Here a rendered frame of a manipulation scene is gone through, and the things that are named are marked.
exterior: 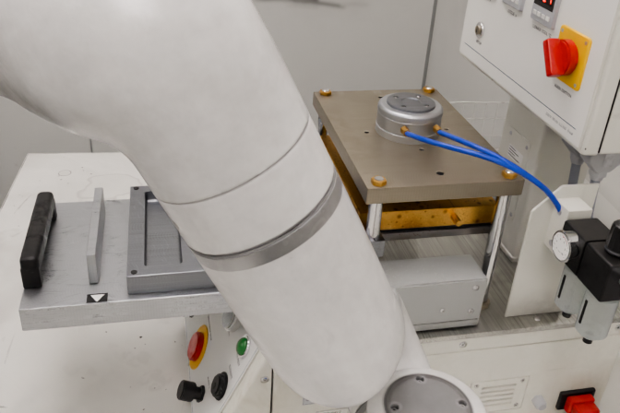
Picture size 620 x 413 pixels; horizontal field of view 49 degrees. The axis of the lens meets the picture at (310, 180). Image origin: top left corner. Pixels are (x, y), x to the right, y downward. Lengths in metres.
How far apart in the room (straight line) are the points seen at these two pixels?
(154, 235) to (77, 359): 0.26
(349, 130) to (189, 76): 0.55
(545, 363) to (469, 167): 0.28
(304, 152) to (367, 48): 2.11
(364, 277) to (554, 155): 0.55
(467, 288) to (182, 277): 0.32
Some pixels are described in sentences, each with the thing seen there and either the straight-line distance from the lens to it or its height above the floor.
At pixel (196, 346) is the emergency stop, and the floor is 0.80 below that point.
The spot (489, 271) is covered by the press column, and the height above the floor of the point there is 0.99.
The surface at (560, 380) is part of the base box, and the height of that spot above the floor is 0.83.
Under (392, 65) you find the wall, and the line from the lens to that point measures 2.47.
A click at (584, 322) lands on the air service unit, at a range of 0.76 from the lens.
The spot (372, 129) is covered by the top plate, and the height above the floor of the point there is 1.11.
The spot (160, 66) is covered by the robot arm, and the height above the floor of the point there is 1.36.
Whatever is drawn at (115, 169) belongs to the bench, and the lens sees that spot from 1.50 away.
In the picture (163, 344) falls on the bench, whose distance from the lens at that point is 1.04.
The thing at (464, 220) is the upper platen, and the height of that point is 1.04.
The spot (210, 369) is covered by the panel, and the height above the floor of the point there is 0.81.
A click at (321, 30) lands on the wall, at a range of 2.38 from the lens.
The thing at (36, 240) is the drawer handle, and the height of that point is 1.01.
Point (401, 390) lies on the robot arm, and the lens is 0.50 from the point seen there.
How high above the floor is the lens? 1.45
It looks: 29 degrees down
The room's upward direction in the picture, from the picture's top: 4 degrees clockwise
